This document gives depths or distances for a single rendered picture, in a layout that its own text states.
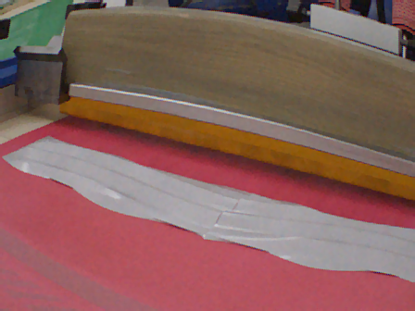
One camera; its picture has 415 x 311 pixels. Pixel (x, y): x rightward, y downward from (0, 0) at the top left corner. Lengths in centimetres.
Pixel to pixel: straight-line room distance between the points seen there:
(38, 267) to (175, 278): 7
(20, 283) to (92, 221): 9
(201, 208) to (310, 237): 6
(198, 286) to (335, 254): 8
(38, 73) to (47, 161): 12
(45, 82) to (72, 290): 26
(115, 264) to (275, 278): 8
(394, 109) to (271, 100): 10
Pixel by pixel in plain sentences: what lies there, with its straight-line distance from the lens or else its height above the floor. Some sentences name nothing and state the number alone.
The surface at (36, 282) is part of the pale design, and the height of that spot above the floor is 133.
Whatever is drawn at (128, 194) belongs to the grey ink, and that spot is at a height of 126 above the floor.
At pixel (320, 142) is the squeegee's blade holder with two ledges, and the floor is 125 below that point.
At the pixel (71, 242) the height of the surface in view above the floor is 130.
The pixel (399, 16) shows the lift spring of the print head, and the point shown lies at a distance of 76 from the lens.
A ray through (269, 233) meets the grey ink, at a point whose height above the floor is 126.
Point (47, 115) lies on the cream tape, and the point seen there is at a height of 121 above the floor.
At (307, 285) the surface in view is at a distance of 28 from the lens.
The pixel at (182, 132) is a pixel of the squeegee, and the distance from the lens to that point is 44.
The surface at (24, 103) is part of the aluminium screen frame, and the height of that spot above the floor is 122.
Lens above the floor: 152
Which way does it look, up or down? 47 degrees down
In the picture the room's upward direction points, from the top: 14 degrees counter-clockwise
